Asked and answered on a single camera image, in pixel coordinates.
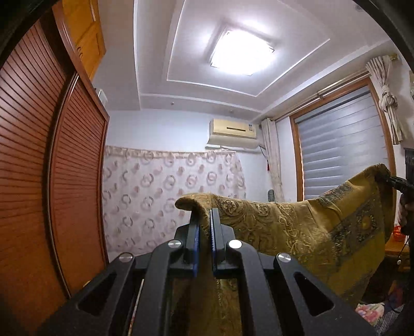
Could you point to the person's right hand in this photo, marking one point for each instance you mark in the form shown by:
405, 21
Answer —
404, 213

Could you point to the red object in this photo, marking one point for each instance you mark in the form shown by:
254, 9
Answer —
398, 233

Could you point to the wooden louvered wardrobe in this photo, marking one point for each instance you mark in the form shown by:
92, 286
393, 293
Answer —
32, 177

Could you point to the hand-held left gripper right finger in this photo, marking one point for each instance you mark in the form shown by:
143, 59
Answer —
214, 248

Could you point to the tied floral window curtain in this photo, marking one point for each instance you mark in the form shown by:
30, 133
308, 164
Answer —
388, 97
275, 161

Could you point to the brown patterned shirt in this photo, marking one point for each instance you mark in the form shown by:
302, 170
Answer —
291, 226

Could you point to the beige air conditioner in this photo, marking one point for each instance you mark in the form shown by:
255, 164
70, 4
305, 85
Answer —
233, 132

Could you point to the grey window blind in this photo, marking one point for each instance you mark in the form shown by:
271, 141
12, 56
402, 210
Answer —
339, 145

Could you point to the curtain rod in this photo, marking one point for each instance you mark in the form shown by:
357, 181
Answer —
349, 82

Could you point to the small wooden table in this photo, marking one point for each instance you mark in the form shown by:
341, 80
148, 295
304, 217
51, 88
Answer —
394, 248

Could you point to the square ceiling light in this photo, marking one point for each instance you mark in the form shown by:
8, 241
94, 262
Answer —
241, 50

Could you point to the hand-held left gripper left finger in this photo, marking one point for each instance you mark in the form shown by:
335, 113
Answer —
194, 248

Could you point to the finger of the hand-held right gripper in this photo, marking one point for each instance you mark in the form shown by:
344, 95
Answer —
391, 181

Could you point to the window with grey blind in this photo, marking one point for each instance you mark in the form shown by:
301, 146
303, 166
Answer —
296, 155

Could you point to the yellow wooden overhead cabinet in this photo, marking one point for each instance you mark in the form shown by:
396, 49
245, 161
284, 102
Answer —
84, 35

